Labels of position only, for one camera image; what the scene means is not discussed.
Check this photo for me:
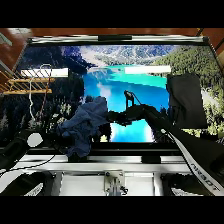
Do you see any blue T-shirt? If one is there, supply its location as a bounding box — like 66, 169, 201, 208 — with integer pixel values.
55, 95, 110, 159

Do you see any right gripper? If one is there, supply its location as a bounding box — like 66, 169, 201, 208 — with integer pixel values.
106, 111, 134, 127

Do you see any black cable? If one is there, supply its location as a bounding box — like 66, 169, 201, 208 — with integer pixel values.
0, 153, 58, 175

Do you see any black garment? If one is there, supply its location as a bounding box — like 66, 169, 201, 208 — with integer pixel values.
165, 72, 208, 130

